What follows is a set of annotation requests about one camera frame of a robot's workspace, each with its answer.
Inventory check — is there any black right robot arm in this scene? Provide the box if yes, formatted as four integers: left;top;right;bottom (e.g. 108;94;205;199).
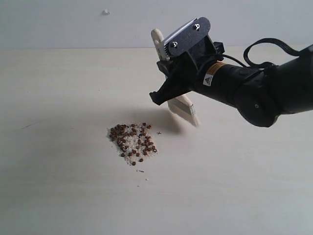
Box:
150;38;313;127

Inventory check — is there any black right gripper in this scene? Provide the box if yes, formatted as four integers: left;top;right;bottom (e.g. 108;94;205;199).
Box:
149;39;245;105

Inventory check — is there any white wall plug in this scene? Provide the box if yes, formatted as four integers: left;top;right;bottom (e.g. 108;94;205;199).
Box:
102;9;111;16

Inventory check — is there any white paint brush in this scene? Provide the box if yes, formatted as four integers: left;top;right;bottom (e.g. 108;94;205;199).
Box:
150;28;200;127

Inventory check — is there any pile of beans and rice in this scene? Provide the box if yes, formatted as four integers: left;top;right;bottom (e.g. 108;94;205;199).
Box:
107;122;158;166

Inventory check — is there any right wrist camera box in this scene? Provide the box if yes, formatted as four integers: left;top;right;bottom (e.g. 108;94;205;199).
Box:
162;17;211;58

